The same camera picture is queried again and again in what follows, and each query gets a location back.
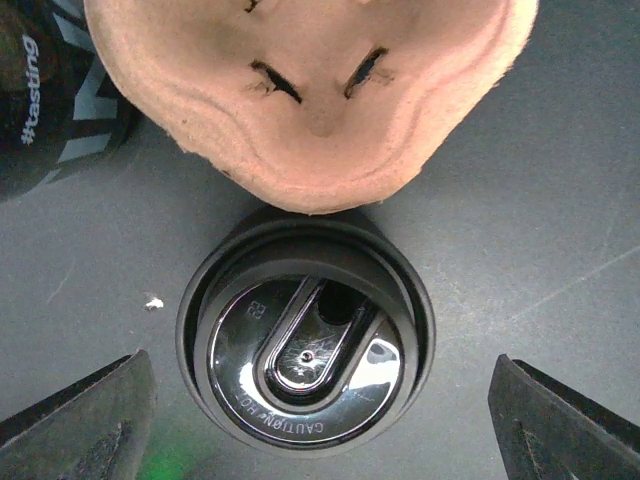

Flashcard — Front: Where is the stack of black lids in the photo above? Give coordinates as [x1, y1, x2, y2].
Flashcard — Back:
[175, 206, 436, 458]

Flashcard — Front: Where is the black paper coffee cup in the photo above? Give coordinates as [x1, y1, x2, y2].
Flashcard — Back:
[1, 1, 137, 201]

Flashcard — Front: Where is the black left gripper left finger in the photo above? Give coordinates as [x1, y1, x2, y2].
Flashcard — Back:
[1, 350, 157, 479]

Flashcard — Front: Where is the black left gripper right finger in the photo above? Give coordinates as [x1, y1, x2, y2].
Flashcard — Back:
[487, 354, 639, 479]

